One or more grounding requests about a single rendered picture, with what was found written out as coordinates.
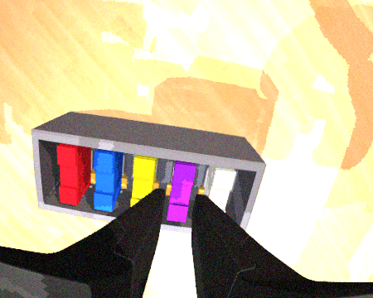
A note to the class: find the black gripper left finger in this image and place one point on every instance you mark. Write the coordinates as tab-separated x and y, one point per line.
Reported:
113	262

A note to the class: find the grey fuse block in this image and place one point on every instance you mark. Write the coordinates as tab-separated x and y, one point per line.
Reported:
83	165

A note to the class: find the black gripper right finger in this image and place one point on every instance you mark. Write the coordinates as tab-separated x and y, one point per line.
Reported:
229	263

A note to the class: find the yellow fuse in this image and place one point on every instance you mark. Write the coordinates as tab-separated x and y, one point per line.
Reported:
144	172

